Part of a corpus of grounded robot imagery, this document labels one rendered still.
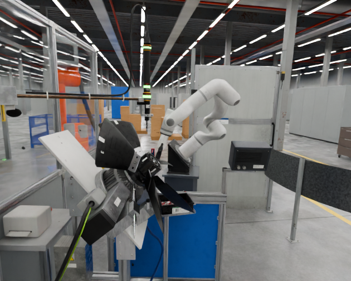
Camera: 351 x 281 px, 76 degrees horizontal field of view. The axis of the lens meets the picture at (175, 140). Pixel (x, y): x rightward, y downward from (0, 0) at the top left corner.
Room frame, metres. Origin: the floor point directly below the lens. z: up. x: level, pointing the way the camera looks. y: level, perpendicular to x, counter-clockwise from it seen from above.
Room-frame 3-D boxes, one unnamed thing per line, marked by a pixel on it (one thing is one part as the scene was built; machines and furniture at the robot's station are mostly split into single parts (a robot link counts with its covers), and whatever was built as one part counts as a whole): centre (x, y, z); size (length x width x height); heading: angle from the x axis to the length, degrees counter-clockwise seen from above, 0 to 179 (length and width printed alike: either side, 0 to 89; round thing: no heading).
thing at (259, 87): (3.04, -0.78, 1.10); 1.21 x 0.06 x 2.20; 90
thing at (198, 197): (1.59, 0.06, 0.82); 0.90 x 0.04 x 0.08; 90
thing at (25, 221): (1.04, 0.74, 0.92); 0.17 x 0.16 x 0.11; 90
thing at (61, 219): (1.12, 0.71, 0.85); 0.36 x 0.24 x 0.03; 0
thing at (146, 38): (1.23, 0.16, 1.65); 0.04 x 0.04 x 0.46
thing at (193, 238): (1.59, 0.06, 0.45); 0.82 x 0.02 x 0.66; 90
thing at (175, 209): (1.43, -0.01, 0.85); 0.22 x 0.17 x 0.07; 104
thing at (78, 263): (1.01, 0.49, 0.73); 0.15 x 0.09 x 0.22; 90
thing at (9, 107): (0.89, 0.64, 1.48); 0.05 x 0.04 x 0.05; 125
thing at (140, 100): (1.23, 0.17, 1.50); 0.09 x 0.07 x 0.10; 125
